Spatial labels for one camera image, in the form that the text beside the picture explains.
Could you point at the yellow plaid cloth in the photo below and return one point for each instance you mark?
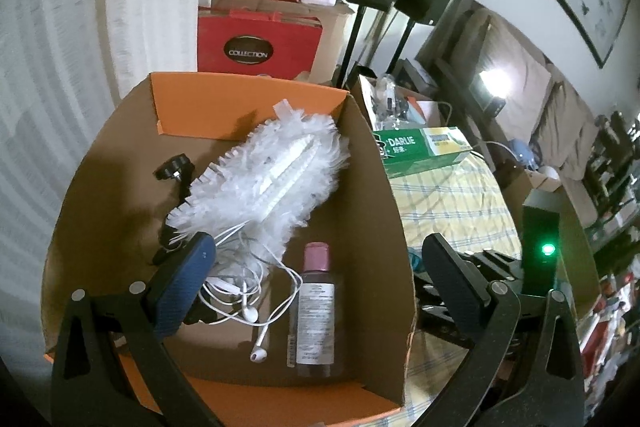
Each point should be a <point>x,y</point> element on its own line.
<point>440,207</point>

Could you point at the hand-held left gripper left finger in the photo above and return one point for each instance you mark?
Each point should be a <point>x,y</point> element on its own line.
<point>185,282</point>

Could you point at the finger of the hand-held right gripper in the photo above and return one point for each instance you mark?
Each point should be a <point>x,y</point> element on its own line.
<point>427,294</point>

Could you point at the clear bottle with pink cap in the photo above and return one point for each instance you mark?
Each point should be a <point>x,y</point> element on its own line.
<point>315,307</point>

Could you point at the white feather duster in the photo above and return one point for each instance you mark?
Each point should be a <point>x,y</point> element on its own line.
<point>280,167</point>

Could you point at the black clamp mount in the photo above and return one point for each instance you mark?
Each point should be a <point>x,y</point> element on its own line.
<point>172,168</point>

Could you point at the beige sofa cushion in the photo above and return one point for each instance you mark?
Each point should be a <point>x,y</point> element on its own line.
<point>565,127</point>
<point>520,67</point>

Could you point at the open carton with clutter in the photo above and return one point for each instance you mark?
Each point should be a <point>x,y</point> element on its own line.
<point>395,107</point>

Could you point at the cluttered shelf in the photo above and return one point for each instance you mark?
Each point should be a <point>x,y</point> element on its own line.
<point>617,207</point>

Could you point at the cardboard box with orange flaps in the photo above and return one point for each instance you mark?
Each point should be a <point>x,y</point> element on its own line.
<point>350,207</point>

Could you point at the blue plastic piece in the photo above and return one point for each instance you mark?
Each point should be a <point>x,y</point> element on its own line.
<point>416,261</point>

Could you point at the bright lamp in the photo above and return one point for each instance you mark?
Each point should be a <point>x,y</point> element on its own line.
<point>495,84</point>

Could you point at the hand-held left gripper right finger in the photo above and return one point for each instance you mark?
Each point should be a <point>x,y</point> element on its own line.
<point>450,277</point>

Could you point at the dark sofa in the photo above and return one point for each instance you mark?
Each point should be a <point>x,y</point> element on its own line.
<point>450,37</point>

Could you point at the black speaker stand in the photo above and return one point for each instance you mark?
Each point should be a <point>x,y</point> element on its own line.
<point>401,44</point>
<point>352,42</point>

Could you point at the green toothpaste box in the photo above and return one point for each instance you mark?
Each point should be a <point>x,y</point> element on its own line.
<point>425,147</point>

